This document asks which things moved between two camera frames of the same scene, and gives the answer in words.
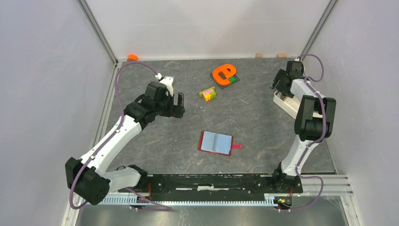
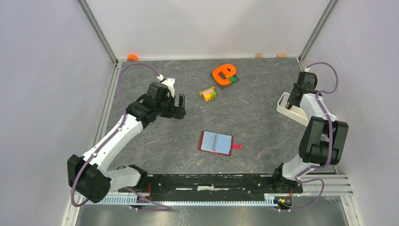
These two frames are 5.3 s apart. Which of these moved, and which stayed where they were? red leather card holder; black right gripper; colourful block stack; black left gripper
Moved: black right gripper
Stayed: red leather card holder; colourful block stack; black left gripper
